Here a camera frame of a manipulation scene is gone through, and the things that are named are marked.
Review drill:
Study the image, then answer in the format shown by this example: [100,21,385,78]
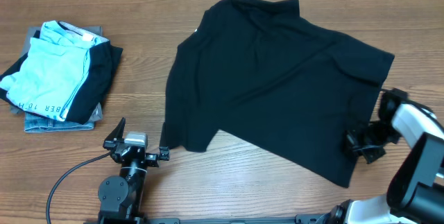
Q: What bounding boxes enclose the black t-shirt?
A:
[160,0,394,187]

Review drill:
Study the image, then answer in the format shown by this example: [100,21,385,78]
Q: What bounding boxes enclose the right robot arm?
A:
[317,89,443,224]

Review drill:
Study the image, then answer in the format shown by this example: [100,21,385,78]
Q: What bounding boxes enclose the grey folded garment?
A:
[10,26,103,121]

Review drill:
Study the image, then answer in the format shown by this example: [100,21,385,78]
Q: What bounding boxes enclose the folded blue jeans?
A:
[24,113,95,133]

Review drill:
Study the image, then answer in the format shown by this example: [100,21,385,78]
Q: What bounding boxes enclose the black folded garment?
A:
[1,30,123,124]

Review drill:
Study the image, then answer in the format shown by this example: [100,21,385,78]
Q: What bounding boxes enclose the light blue folded t-shirt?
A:
[1,20,110,121]

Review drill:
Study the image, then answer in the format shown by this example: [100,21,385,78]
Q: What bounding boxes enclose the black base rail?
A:
[83,212,393,224]

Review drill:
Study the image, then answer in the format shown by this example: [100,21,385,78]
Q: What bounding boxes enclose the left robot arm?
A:
[98,118,170,224]

